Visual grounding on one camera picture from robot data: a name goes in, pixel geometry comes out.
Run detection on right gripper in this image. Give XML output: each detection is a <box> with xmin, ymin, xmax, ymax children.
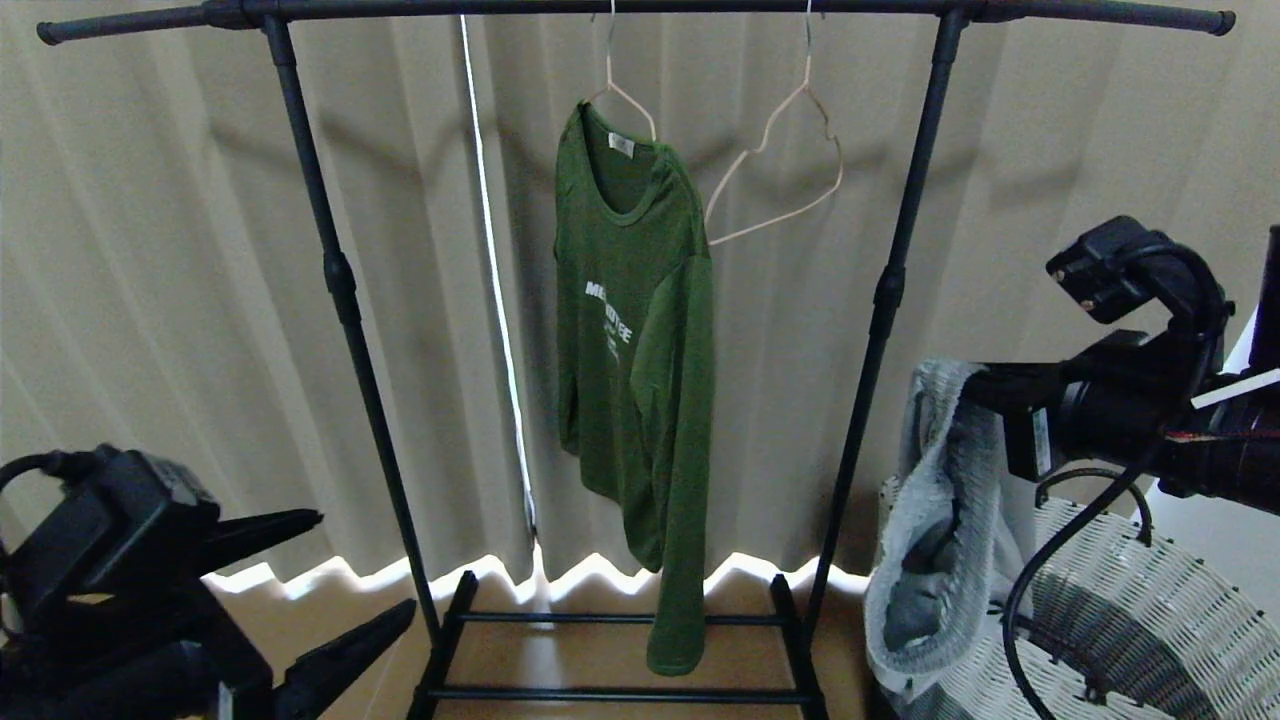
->
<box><xmin>1003</xmin><ymin>332</ymin><xmax>1216</xmax><ymax>483</ymax></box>

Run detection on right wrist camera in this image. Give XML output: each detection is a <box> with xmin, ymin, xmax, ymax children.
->
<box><xmin>1046</xmin><ymin>215</ymin><xmax>1233</xmax><ymax>351</ymax></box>

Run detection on black cable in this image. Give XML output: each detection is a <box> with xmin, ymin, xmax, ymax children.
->
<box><xmin>1003</xmin><ymin>440</ymin><xmax>1161</xmax><ymax>720</ymax></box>

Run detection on black clothes rack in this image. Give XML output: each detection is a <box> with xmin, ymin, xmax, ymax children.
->
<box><xmin>37</xmin><ymin>0</ymin><xmax>1237</xmax><ymax>720</ymax></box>

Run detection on white laundry basket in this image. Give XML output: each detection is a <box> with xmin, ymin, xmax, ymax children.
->
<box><xmin>875</xmin><ymin>470</ymin><xmax>1280</xmax><ymax>720</ymax></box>

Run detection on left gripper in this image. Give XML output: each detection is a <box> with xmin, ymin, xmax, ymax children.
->
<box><xmin>0</xmin><ymin>508</ymin><xmax>418</xmax><ymax>720</ymax></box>

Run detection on pale grey shorts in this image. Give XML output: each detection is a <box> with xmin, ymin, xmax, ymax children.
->
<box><xmin>863</xmin><ymin>360</ymin><xmax>1036</xmax><ymax>701</ymax></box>

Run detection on green long-sleeved shirt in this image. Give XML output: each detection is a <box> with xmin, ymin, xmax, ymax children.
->
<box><xmin>554</xmin><ymin>100</ymin><xmax>717</xmax><ymax>678</ymax></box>

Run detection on pink clothes hanger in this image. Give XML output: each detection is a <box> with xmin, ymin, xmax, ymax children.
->
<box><xmin>703</xmin><ymin>0</ymin><xmax>844</xmax><ymax>247</ymax></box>
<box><xmin>585</xmin><ymin>0</ymin><xmax>659</xmax><ymax>143</ymax></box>

